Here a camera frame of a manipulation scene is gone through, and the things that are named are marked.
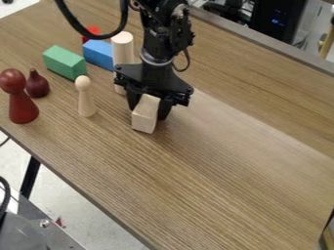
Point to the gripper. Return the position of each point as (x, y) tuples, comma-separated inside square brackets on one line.
[(150, 78)]

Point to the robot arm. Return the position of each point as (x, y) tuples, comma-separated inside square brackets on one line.
[(165, 29)]

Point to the white cylinder block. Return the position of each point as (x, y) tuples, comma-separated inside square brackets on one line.
[(122, 49)]

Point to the blue block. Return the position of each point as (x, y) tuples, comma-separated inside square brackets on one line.
[(98, 54)]

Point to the red block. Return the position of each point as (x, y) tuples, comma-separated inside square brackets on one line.
[(91, 32)]

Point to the green block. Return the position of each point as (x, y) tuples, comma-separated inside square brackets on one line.
[(64, 62)]

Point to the white pawn toy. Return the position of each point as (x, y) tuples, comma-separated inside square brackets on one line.
[(85, 97)]

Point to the dark red pear-shaped toy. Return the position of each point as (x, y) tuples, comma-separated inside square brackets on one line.
[(36, 84)]

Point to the large red pawn toy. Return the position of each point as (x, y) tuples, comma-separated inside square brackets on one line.
[(17, 97)]

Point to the black computer tower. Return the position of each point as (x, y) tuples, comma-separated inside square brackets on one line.
[(278, 18)]

